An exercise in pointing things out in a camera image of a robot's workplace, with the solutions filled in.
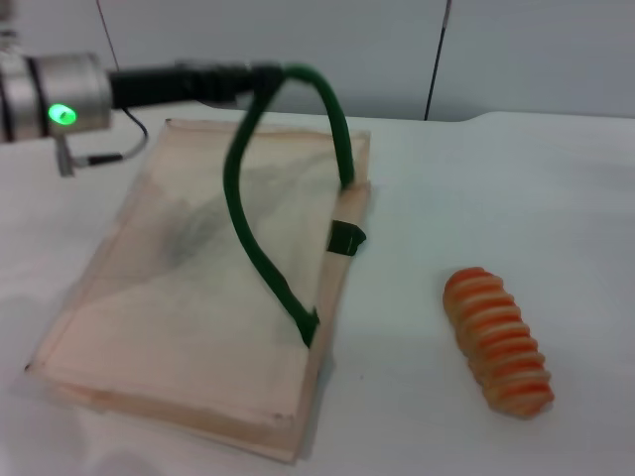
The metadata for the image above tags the orange striped bread loaf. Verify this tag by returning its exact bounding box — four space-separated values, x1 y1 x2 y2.
443 266 556 418

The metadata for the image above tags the thin dark wall strip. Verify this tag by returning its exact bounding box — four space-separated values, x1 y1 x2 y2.
424 0 455 121

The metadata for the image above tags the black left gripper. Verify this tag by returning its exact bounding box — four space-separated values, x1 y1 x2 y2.
106 59 285 109

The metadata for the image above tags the white handbag with green handles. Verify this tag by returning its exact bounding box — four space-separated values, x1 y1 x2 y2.
24 61 373 465

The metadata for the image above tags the grey left arm cable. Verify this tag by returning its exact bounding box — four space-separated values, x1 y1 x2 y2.
73 106 150 166

